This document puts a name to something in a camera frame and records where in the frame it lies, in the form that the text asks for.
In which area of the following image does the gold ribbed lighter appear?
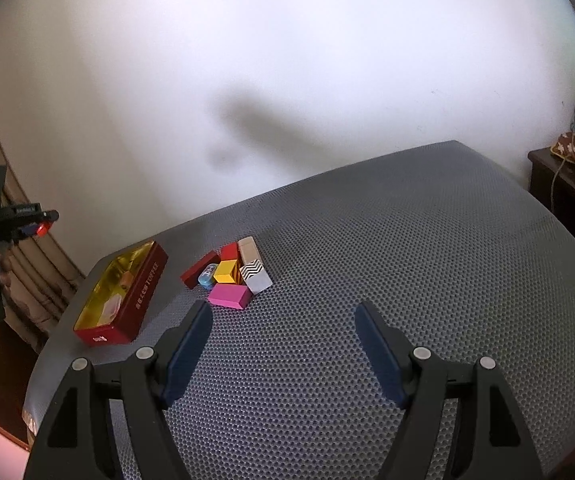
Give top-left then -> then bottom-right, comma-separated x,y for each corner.
237,236 -> 261,264

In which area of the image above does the yellow cube block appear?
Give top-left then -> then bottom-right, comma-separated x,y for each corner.
214,259 -> 240,284

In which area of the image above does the red cube block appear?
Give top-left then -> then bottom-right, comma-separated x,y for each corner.
220,242 -> 240,261

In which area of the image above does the grey honeycomb table mat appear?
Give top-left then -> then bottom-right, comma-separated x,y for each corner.
24,142 -> 575,479

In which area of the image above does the beige curtain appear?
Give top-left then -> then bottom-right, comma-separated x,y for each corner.
0,34 -> 88,340

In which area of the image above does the small blue white eraser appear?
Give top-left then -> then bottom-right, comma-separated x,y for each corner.
197,263 -> 218,290

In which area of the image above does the long red block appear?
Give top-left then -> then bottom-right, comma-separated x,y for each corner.
180,250 -> 220,289

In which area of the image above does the yellow cable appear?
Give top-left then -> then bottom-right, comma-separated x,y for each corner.
549,131 -> 575,212

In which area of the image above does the zebra striped white block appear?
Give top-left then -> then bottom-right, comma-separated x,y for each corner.
240,259 -> 273,295

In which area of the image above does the red gold tin box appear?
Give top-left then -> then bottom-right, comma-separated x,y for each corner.
74,240 -> 168,347

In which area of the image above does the clear plastic box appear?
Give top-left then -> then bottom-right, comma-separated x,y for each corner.
97,294 -> 124,326

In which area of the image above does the pink rectangular block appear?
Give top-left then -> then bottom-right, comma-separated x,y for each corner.
207,283 -> 252,310

